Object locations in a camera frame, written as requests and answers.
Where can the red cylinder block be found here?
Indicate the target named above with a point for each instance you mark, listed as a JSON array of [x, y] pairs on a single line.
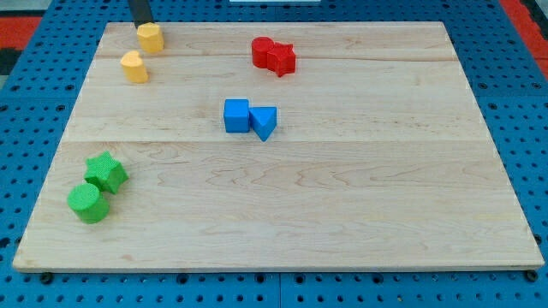
[[260, 47]]

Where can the red star block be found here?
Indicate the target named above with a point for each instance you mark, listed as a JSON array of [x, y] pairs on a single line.
[[281, 59]]

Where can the green cylinder block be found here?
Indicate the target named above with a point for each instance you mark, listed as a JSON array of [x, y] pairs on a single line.
[[88, 203]]

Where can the yellow hexagon block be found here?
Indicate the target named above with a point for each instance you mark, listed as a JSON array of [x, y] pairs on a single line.
[[150, 37]]

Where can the blue cube block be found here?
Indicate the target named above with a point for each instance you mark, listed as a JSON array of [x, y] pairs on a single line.
[[236, 115]]

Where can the yellow heart block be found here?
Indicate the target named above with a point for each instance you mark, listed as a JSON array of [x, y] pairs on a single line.
[[133, 67]]

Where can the green star block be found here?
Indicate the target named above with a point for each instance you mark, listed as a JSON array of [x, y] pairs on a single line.
[[105, 172]]

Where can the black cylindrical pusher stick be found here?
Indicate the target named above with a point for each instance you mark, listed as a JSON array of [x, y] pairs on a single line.
[[141, 12]]

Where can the blue triangle block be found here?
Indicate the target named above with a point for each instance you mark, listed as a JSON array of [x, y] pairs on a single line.
[[263, 121]]

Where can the light wooden board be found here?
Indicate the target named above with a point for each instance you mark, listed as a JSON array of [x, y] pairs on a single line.
[[380, 161]]

